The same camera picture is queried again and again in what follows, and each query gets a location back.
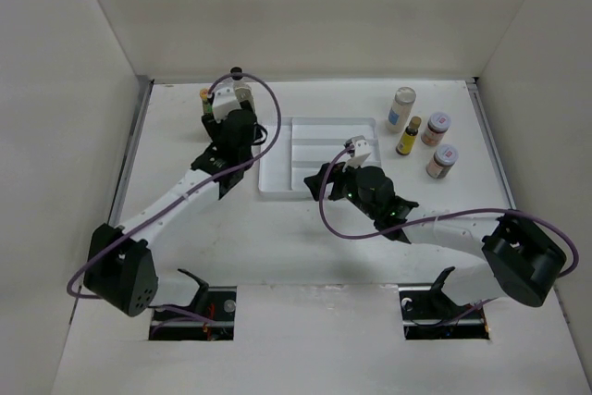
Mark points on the brown jar white lid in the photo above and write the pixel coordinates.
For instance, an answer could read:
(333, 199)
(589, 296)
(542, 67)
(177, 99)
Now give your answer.
(437, 125)
(442, 161)

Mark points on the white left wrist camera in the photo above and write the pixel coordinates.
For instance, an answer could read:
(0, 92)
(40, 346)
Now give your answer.
(224, 101)

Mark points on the white divided organizer tray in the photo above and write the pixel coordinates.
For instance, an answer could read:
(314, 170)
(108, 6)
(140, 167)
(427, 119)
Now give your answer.
(304, 144)

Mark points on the brown jar white lid front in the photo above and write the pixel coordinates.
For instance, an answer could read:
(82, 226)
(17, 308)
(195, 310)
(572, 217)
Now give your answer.
(442, 161)

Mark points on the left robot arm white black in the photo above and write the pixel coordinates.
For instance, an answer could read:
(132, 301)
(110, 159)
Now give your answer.
(126, 262)

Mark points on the tall white spice jar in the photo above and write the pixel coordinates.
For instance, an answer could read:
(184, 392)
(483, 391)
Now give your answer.
(401, 108)

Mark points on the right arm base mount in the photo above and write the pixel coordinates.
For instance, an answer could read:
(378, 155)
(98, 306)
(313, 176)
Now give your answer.
(431, 315)

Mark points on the small yellow label bottle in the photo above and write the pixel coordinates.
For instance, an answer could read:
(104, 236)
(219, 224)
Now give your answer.
(408, 137)

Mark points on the yellow cap sauce bottle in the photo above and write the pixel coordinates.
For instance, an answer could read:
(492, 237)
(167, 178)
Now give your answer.
(206, 104)

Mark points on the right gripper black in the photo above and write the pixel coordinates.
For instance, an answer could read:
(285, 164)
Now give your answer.
(332, 178)

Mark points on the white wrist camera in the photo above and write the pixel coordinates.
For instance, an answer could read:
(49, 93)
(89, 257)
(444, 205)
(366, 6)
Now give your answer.
(359, 150)
(224, 101)

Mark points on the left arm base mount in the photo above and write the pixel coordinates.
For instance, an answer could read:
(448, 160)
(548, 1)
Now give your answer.
(210, 318)

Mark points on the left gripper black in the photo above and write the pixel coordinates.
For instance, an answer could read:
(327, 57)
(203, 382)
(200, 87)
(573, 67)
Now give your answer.
(215, 127)

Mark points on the glass bottle black cap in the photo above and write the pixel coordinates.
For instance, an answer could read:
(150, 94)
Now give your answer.
(242, 90)

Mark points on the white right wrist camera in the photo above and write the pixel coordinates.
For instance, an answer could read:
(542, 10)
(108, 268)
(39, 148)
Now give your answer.
(359, 150)

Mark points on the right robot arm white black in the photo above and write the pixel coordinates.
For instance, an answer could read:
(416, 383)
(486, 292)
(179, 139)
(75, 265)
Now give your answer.
(517, 259)

